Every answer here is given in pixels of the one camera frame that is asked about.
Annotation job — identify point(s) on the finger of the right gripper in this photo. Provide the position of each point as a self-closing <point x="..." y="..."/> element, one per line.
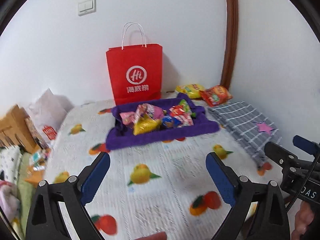
<point x="305" y="145"/>
<point x="281" y="156"/>

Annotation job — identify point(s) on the green snack packet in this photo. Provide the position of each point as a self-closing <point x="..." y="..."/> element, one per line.
<point x="186" y="108"/>

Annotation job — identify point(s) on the blue cookie packet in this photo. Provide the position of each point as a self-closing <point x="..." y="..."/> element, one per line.
<point x="170" y="122"/>

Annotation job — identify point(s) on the green yellow bedding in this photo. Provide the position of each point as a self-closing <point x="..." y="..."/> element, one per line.
<point x="16" y="198"/>

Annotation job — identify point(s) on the yellow chips bag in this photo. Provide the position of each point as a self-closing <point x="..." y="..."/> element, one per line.
<point x="191" y="90"/>

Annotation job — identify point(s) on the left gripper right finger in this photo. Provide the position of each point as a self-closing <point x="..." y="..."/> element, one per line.
<point x="270" y="219"/>

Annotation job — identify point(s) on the brown wooden door frame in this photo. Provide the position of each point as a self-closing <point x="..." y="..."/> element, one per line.
<point x="232" y="24"/>

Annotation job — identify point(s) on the white Miniso plastic bag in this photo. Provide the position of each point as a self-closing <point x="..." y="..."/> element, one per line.
<point x="48" y="113"/>

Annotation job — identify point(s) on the white red strawberry snack packet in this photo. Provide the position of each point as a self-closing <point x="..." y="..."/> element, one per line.
<point x="184" y="120"/>

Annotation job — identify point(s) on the yellow triangular snack bag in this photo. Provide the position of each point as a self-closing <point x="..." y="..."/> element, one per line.
<point x="146" y="125"/>

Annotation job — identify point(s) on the person's right hand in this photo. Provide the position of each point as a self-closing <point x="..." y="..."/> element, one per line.
<point x="303" y="219"/>

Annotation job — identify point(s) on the grey checked folded cloth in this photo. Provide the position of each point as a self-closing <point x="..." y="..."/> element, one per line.
<point x="248" y="126"/>

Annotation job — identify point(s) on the wooden chair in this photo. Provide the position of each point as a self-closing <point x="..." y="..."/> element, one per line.
<point x="14" y="130"/>

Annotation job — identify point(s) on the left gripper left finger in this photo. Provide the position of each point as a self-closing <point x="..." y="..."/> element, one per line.
<point x="45" y="220"/>

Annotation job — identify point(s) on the white light switch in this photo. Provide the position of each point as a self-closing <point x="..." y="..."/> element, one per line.
<point x="86" y="7"/>

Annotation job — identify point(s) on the fruit print lace tablecloth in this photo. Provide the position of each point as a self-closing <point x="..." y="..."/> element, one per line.
<point x="149" y="188"/>

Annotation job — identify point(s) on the magenta pink snack bag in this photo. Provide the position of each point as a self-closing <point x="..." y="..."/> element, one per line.
<point x="151" y="111"/>

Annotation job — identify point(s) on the purple towel lined tray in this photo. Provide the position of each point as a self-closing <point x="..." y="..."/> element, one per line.
<point x="121" y="136"/>

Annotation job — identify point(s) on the light pink snack packet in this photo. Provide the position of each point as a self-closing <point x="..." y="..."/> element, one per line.
<point x="127" y="117"/>

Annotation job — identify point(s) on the red long snack packet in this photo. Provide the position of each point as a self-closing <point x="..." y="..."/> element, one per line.
<point x="177" y="110"/>

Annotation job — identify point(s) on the white black dotted pillow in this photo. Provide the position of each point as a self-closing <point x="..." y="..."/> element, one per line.
<point x="10" y="162"/>

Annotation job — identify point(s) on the red paper shopping bag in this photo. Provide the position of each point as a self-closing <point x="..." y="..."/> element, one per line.
<point x="135" y="71"/>

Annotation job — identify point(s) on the orange red chips bag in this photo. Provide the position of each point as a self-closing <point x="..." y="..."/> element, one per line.
<point x="216" y="95"/>

